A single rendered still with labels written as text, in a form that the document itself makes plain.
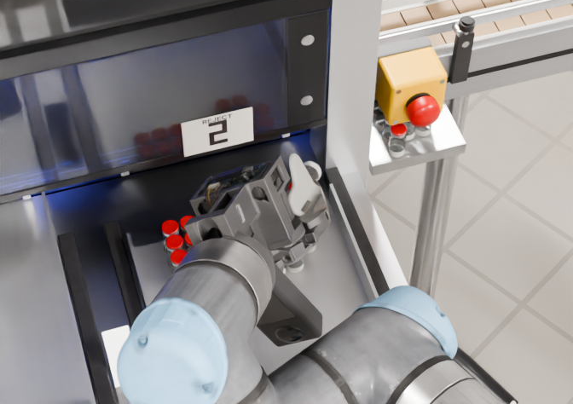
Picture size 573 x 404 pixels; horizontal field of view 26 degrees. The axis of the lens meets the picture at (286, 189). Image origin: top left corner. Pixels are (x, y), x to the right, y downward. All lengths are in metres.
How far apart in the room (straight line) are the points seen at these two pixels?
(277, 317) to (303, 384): 0.14
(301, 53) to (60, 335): 0.43
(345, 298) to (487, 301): 1.10
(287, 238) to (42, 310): 0.53
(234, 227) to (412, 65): 0.59
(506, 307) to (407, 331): 1.60
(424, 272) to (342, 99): 0.73
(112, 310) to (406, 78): 0.44
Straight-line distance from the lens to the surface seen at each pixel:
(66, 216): 1.57
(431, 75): 1.50
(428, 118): 1.50
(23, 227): 1.57
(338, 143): 1.54
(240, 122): 1.45
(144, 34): 1.31
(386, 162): 1.60
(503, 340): 2.51
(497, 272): 2.59
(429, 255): 2.11
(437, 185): 1.96
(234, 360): 0.88
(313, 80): 1.43
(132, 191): 1.58
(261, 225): 1.02
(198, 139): 1.45
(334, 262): 1.51
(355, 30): 1.40
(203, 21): 1.32
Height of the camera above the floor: 2.13
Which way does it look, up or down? 52 degrees down
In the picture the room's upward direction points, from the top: straight up
